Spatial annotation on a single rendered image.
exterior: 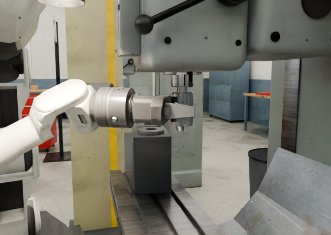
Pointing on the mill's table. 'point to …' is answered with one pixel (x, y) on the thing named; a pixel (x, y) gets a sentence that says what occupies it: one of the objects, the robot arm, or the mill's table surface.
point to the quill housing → (192, 33)
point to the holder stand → (151, 159)
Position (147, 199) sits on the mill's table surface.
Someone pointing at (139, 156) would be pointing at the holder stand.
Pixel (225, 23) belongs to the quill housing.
